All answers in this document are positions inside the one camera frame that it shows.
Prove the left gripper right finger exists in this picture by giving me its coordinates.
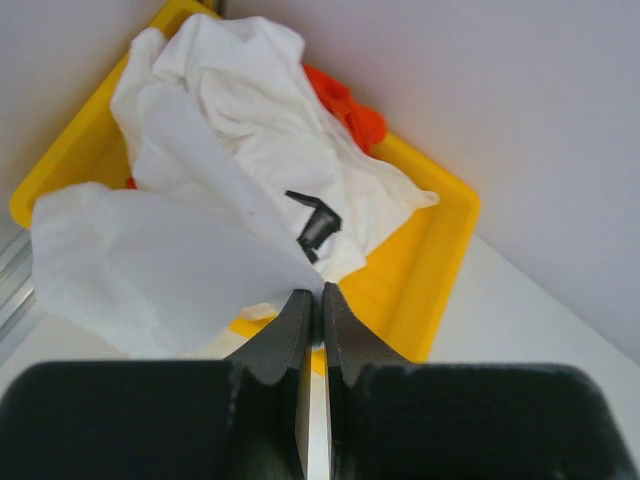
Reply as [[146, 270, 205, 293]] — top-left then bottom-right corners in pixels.
[[322, 283, 411, 479]]

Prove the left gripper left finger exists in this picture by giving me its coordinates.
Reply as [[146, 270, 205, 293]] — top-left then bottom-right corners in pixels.
[[223, 290, 313, 479]]

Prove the orange t shirt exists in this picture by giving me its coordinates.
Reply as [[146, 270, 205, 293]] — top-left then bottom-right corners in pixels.
[[303, 64, 388, 154]]

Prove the left aluminium frame post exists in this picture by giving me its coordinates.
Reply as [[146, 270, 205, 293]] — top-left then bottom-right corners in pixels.
[[1, 229, 41, 362]]

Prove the white t shirt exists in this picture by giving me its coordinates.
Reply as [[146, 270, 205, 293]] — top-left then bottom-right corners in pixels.
[[31, 14, 439, 357]]

